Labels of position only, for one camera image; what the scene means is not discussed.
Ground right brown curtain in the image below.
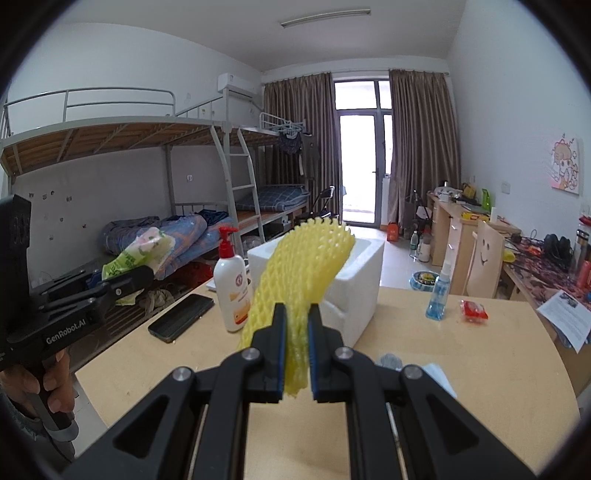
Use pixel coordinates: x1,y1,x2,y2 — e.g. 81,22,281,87
388,70,461,225

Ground white styrofoam box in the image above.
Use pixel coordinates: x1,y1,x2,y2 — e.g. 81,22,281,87
246,236,386,349

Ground wooden desk with drawers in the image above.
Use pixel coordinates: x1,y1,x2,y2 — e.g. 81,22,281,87
427,191,523,282

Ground orange floor container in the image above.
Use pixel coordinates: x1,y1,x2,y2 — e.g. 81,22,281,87
387,223,400,243

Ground green white plastic bag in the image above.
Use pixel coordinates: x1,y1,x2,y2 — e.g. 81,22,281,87
101,227,176,281

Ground glass balcony door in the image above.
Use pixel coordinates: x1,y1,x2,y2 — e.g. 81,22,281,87
335,79,394,227

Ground blue surgical mask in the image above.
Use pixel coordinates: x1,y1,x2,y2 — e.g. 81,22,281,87
423,363,457,398

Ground printed paper sheet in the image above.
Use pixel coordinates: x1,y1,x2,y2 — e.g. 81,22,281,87
537,290,590,353

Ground white lotion pump bottle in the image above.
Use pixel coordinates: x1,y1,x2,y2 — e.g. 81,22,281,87
213,227,252,333

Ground patterned desk mat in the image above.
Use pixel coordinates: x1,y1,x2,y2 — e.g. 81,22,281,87
503,237,590,309

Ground brown curtain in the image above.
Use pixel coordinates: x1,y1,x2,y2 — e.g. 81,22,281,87
388,70,461,225
259,73,342,216

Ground metal bunk bed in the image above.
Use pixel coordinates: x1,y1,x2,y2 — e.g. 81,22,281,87
1,87,296,286

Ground black headphones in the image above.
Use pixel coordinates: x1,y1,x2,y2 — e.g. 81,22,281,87
543,234,572,272

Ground black smartphone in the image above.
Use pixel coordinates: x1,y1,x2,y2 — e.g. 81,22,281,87
147,294,214,344

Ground wooden smiley chair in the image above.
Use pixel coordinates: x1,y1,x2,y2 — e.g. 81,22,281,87
464,221,505,298

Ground left brown curtain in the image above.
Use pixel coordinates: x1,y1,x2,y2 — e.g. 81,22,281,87
259,73,342,216

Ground black folding chair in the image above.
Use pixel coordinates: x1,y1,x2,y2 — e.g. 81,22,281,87
308,185,335,218

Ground person's left hand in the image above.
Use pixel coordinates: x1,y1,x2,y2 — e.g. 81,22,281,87
1,350,75,417

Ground blue plaid quilt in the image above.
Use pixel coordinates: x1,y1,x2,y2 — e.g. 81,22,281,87
101,209,235,280

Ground ceiling tube light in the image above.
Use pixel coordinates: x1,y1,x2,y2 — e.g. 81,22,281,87
280,7,372,29

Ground anime wall poster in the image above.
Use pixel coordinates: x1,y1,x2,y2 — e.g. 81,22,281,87
550,134,580,195

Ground yellow foam fruit net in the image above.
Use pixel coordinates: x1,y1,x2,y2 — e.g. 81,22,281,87
238,218,355,397

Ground grey sock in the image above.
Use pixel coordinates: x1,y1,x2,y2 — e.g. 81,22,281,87
377,353,404,371

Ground far blue mattress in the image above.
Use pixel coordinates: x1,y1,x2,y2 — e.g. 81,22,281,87
235,185,310,212

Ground blue spray bottle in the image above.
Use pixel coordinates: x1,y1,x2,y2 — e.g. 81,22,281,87
426,261,452,321

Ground white air conditioner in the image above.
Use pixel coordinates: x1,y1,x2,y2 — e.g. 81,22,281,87
217,73,256,98

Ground round trash bin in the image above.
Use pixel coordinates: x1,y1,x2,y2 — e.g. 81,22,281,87
409,270,439,292

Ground red snack packet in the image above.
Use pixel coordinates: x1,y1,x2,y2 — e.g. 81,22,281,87
460,299,489,324

